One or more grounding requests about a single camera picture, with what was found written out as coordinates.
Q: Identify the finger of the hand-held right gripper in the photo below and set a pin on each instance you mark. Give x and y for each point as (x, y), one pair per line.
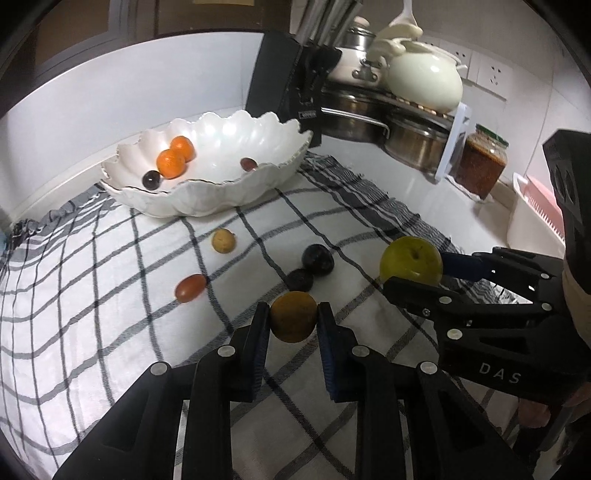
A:
(415, 295)
(508, 270)

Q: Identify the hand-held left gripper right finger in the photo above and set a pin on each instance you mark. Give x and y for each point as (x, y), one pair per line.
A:
(330, 350)

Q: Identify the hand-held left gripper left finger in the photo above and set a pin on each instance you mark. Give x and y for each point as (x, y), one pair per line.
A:
(258, 350)

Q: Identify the green apple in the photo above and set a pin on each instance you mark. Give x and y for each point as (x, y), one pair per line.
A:
(411, 261)

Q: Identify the brown round fruit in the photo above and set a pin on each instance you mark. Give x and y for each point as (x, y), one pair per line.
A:
(293, 316)

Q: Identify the small dark plum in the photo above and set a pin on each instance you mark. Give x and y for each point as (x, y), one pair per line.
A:
(300, 279)

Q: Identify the red grape tomato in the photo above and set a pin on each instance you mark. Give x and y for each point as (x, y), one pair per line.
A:
(248, 164)
(190, 288)

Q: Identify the tan longan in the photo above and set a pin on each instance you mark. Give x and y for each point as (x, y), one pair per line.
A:
(224, 241)

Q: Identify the orange tangerine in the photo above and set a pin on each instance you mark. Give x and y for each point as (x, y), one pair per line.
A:
(171, 164)
(183, 145)

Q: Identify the white scalloped bowl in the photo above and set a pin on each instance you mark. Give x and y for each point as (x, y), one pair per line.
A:
(221, 138)

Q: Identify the person's right hand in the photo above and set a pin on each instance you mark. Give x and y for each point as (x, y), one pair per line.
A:
(533, 417)

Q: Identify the pink plastic colander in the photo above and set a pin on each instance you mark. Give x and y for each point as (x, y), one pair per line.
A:
(547, 205)

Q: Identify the glass jar of red sauce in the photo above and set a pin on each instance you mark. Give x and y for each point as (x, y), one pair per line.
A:
(482, 164)

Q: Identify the white pot rack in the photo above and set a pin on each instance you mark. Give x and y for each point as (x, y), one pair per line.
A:
(455, 138)

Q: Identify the stainless steel pot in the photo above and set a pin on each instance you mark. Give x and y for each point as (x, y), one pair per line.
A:
(415, 141)

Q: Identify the black white checkered cloth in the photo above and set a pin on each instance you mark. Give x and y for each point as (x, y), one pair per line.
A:
(92, 300)

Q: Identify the cream ceramic pot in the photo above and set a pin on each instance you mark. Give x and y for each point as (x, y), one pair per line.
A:
(425, 76)

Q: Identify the white enamel pot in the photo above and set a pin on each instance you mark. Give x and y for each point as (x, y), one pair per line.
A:
(351, 67)

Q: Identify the black kitchen shears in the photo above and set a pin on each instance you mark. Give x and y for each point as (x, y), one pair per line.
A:
(318, 69)

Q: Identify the black knife block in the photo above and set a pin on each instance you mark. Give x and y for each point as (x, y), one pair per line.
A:
(272, 78)

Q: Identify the steel lidded pot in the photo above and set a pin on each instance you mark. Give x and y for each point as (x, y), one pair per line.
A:
(358, 37)

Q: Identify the white ladle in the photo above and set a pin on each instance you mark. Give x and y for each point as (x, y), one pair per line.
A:
(401, 25)

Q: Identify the white wall socket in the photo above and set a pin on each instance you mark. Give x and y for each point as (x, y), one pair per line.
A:
(496, 74)
(464, 57)

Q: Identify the brown window frame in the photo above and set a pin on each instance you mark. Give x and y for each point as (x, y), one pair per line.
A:
(69, 27)

